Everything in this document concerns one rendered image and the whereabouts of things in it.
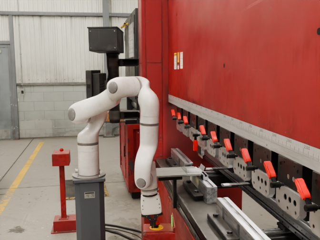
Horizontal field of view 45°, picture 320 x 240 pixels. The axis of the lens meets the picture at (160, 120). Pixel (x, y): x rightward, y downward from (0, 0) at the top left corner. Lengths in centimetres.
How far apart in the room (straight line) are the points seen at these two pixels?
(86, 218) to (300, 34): 159
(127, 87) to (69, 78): 754
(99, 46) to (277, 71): 217
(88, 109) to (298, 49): 127
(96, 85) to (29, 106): 633
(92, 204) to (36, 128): 736
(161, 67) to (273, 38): 189
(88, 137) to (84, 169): 19
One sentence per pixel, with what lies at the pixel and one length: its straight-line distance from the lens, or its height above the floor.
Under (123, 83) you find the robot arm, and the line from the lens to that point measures 187.
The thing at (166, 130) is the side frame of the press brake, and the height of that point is 111.
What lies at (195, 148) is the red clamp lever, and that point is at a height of 117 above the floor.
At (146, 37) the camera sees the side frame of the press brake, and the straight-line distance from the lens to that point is 311.
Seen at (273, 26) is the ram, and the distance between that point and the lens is 132.
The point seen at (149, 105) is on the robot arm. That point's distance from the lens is 181.
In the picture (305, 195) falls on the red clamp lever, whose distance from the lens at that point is 109.
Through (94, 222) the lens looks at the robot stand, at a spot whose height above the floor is 75.
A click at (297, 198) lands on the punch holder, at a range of 119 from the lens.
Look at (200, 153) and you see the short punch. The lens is 231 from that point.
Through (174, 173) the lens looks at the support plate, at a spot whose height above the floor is 100.
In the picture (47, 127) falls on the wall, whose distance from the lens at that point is 953.
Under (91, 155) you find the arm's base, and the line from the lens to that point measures 222.
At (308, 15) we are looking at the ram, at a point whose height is 174.
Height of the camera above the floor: 161
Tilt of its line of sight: 8 degrees down
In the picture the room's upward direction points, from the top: straight up
